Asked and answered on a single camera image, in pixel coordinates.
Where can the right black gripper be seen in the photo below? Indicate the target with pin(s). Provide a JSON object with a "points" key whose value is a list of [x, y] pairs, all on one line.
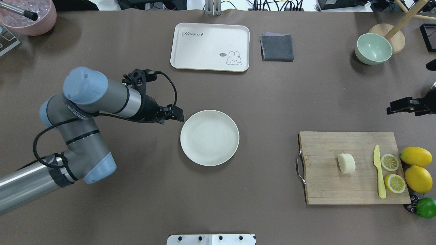
{"points": [[402, 105]]}

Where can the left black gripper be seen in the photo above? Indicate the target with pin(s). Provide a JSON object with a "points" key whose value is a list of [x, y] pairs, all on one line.
{"points": [[149, 108]]}

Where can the cream round plate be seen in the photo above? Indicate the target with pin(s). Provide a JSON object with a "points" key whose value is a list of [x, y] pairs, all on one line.
{"points": [[209, 138]]}

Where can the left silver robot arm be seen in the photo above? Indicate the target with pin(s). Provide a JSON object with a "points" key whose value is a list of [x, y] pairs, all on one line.
{"points": [[86, 95]]}

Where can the black metal tray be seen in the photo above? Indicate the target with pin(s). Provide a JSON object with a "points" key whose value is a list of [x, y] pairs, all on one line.
{"points": [[428, 32]]}

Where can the white steamed bun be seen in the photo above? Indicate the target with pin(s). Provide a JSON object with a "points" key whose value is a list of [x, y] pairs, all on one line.
{"points": [[346, 163]]}

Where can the cream rabbit tray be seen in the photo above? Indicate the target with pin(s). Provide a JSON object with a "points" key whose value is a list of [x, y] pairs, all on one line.
{"points": [[211, 47]]}

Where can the upper whole lemon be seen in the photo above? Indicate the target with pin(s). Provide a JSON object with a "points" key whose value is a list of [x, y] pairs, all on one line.
{"points": [[416, 156]]}

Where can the whole lemon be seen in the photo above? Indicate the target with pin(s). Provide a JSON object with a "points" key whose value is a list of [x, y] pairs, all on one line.
{"points": [[416, 156], [419, 179]]}

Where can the upper lemon half slice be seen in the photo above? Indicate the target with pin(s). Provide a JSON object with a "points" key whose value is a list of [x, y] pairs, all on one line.
{"points": [[390, 162]]}

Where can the lemon half slice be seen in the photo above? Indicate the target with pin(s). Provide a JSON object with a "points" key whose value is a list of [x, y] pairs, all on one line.
{"points": [[395, 183], [390, 162]]}

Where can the wooden cup rack stand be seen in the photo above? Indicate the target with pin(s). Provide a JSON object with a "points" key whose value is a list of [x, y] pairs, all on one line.
{"points": [[392, 33]]}

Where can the mint green bowl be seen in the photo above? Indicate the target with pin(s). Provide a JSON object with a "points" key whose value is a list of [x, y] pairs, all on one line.
{"points": [[373, 49]]}

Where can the lower whole lemon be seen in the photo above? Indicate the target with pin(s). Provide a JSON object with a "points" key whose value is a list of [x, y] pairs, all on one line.
{"points": [[419, 179]]}

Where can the lower lemon half slice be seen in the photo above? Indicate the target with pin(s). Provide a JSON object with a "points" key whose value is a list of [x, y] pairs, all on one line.
{"points": [[395, 183]]}

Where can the yellow plastic knife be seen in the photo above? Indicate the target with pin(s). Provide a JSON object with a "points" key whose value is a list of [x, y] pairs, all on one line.
{"points": [[381, 189]]}

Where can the wooden cutting board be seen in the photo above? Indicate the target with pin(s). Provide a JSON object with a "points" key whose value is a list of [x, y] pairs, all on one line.
{"points": [[325, 184]]}

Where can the green lime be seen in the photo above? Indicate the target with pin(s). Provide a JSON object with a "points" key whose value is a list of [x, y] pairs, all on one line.
{"points": [[426, 208]]}

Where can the grey folded cloth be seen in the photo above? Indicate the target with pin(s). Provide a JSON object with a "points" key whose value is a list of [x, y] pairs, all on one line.
{"points": [[277, 47]]}

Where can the pink ice bowl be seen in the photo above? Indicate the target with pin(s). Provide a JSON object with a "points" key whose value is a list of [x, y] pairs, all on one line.
{"points": [[45, 10]]}

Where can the metal rack at corner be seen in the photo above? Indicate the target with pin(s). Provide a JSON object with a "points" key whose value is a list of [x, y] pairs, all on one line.
{"points": [[8, 40]]}

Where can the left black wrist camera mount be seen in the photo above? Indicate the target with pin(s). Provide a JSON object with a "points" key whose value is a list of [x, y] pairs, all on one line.
{"points": [[138, 79]]}

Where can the aluminium frame post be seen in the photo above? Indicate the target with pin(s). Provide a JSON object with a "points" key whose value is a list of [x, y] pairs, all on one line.
{"points": [[212, 8]]}

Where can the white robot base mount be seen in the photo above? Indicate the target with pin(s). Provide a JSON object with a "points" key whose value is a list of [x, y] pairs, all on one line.
{"points": [[211, 239]]}

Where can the black handled metal tool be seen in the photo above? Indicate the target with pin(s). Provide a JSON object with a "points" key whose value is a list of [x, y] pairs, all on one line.
{"points": [[14, 9]]}

